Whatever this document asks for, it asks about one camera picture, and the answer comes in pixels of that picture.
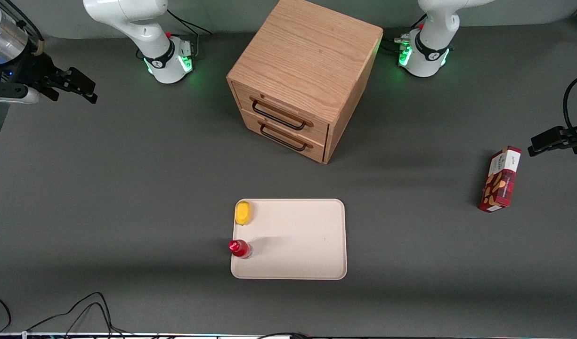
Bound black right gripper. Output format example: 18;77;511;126
0;49;98;105

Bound wooden drawer cabinet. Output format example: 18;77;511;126
226;0;384;165

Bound red snack box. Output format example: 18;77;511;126
478;145;523;213

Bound yellow plastic lemon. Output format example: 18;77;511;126
235;201;252;226

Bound red capped small bottle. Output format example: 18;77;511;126
228;239;253;259

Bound beige plastic tray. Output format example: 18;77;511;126
230;198;348;281

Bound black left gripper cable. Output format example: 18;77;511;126
563;74;577;130

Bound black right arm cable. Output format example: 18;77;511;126
0;0;46;53

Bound black right base cable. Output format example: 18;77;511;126
167;8;213;58

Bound black left base cables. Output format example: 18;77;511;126
382;14;430;53

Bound black floor cable bundle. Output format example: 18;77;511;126
0;291;143;339

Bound black cable at table edge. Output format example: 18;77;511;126
256;331;310;339

